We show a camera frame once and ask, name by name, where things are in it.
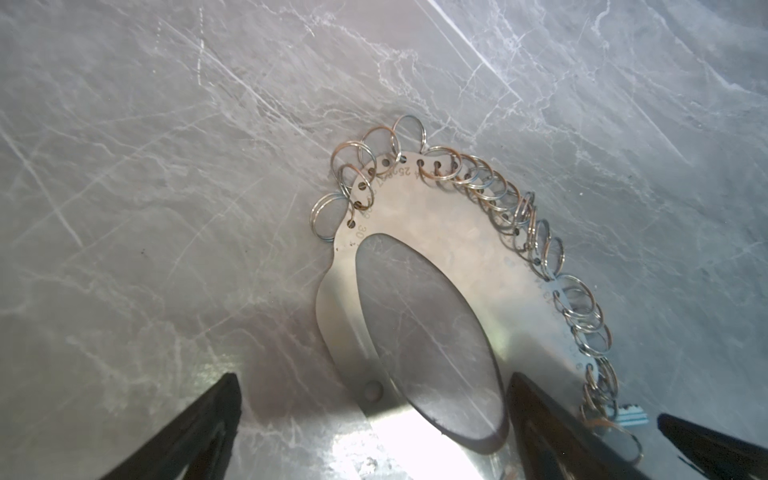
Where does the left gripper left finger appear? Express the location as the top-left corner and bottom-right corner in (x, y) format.
(104, 372), (242, 479)

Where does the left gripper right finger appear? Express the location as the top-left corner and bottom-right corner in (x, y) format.
(507, 372), (646, 480)

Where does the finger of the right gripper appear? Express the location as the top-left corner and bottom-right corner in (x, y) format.
(657, 413), (767, 479)

